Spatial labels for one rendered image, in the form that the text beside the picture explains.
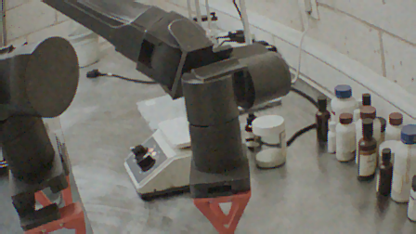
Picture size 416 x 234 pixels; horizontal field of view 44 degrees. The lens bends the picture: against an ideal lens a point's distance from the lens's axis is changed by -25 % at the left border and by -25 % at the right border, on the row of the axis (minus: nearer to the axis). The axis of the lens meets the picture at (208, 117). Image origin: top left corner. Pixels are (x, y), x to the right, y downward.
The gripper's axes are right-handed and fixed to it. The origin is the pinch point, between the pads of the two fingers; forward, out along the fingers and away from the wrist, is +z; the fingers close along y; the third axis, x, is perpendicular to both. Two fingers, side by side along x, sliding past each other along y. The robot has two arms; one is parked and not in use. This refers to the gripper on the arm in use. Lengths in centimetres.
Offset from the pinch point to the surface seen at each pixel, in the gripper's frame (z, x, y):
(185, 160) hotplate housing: 3.4, 7.1, 31.0
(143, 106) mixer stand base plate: 8, 20, 75
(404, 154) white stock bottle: -0.3, -30.7, 10.8
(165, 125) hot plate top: 0.4, 10.5, 40.1
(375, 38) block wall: -11, -36, 50
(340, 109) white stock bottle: 1.1, -22.4, 40.1
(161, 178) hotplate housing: 5.8, 11.5, 29.5
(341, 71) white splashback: 0, -27, 62
